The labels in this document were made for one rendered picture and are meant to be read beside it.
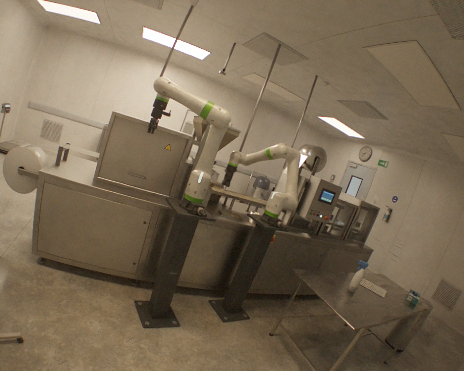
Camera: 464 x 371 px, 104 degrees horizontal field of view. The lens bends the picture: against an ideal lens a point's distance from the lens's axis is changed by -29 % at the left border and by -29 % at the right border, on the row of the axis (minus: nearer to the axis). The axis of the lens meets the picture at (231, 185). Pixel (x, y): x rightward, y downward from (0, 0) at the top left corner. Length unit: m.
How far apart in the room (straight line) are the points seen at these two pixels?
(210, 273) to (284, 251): 0.75
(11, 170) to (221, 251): 1.95
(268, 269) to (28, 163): 2.38
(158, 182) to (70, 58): 4.65
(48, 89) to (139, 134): 4.49
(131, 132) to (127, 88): 3.94
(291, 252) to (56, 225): 2.11
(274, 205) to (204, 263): 0.79
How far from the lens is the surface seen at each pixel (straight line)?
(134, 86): 5.88
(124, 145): 2.00
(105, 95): 5.92
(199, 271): 2.26
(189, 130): 5.96
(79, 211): 1.98
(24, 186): 2.39
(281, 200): 1.96
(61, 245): 2.15
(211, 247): 2.16
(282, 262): 2.58
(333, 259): 3.06
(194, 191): 1.55
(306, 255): 2.73
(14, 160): 2.38
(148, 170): 2.04
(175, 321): 2.07
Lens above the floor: 1.38
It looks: 9 degrees down
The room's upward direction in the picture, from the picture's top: 20 degrees clockwise
